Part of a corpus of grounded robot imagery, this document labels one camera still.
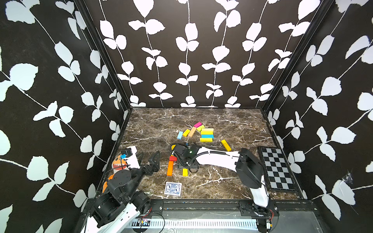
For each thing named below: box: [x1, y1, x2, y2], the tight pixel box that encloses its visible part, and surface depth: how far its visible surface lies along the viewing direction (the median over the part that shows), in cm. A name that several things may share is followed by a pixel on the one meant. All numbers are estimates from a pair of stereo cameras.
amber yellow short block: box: [182, 129, 191, 138], surface depth 106 cm
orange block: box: [167, 161, 174, 177], surface depth 89 cm
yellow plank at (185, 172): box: [182, 168, 188, 177], surface depth 87 cm
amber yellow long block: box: [200, 130, 214, 135], surface depth 107 cm
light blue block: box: [176, 130, 184, 140], surface depth 106 cm
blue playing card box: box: [164, 181, 183, 198], surface depth 80 cm
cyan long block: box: [200, 134, 215, 139], surface depth 105 cm
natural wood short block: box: [187, 126, 197, 138], surface depth 106 cm
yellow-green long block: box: [199, 137, 214, 143], surface depth 103 cm
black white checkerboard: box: [260, 147, 296, 191], surface depth 88 cm
